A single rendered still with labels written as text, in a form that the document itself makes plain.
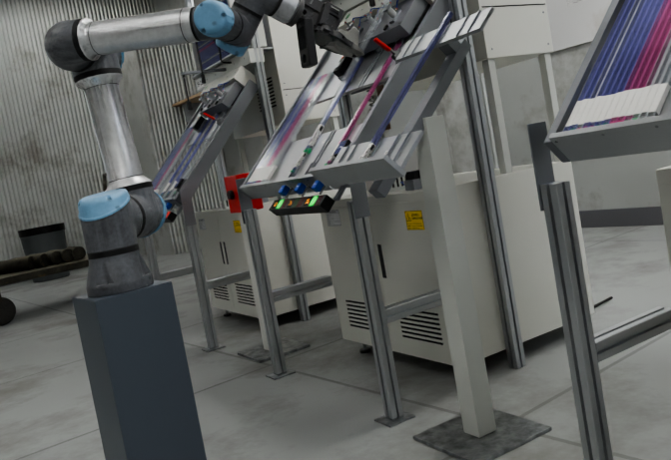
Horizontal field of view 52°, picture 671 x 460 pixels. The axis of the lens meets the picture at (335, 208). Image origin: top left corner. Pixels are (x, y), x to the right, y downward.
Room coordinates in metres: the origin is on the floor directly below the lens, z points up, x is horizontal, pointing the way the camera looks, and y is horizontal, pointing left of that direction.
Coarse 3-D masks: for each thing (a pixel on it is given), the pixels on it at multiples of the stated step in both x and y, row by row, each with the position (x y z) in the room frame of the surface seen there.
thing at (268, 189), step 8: (304, 176) 2.07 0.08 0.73; (312, 176) 2.02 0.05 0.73; (256, 184) 2.37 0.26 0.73; (264, 184) 2.31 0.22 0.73; (272, 184) 2.27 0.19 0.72; (280, 184) 2.23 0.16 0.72; (288, 184) 2.19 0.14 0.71; (296, 184) 2.15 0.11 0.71; (304, 184) 2.11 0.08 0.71; (312, 184) 2.08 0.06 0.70; (248, 192) 2.48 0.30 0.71; (256, 192) 2.43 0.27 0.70; (264, 192) 2.39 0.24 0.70; (272, 192) 2.34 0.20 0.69; (312, 192) 2.14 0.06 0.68
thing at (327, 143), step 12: (336, 132) 2.15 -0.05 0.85; (300, 144) 2.35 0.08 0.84; (324, 144) 2.17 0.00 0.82; (336, 144) 2.09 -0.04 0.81; (288, 156) 2.37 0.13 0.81; (300, 156) 2.27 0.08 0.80; (312, 156) 2.19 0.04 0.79; (324, 156) 2.11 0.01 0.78; (288, 168) 2.29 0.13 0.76; (300, 168) 2.20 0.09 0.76
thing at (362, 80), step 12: (408, 36) 2.18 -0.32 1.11; (336, 60) 2.61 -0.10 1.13; (372, 60) 2.30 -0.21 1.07; (384, 60) 2.22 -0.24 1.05; (324, 72) 2.64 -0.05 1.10; (360, 72) 2.32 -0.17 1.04; (372, 72) 2.23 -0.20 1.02; (384, 72) 2.14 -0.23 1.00; (336, 84) 2.44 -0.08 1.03; (348, 84) 2.33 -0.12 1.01; (360, 84) 2.25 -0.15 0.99; (324, 96) 2.47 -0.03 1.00
